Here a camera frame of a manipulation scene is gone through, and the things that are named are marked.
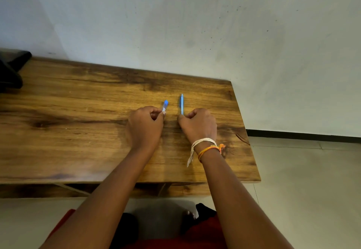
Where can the person's left hand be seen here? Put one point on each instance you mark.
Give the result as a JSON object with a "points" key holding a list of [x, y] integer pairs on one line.
{"points": [[143, 128]]}

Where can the person's right hand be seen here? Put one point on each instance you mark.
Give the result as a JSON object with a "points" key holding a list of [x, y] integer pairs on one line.
{"points": [[200, 127]]}

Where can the person's left thumb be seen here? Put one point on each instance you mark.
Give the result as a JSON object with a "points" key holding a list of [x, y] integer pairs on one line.
{"points": [[157, 115]]}

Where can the person's right thumb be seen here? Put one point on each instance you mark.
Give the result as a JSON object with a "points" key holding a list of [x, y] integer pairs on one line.
{"points": [[182, 121]]}

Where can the blue pen cap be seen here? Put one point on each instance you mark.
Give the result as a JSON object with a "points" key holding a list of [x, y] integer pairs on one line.
{"points": [[165, 106]]}

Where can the light blue pen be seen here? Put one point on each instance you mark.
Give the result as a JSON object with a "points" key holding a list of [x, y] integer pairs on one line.
{"points": [[182, 104]]}

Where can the person's right forearm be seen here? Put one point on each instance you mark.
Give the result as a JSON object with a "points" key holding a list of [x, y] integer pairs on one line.
{"points": [[239, 200]]}

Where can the person's left forearm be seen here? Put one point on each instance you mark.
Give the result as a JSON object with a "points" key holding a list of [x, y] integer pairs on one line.
{"points": [[101, 203]]}

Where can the white thread wristband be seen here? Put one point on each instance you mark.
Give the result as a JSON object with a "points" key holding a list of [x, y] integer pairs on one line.
{"points": [[200, 141]]}

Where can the orange thread wristband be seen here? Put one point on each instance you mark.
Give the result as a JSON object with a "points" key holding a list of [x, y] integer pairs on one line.
{"points": [[208, 148]]}

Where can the red garment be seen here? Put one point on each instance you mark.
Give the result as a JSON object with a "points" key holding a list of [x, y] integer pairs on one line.
{"points": [[203, 234]]}

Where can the black skirting board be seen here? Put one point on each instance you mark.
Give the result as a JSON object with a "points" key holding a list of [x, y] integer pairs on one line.
{"points": [[304, 136]]}

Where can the black stand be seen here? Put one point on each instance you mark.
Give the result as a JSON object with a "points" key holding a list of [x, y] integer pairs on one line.
{"points": [[10, 71]]}

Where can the wooden table frame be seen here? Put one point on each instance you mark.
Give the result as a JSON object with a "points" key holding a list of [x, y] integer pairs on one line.
{"points": [[33, 191]]}

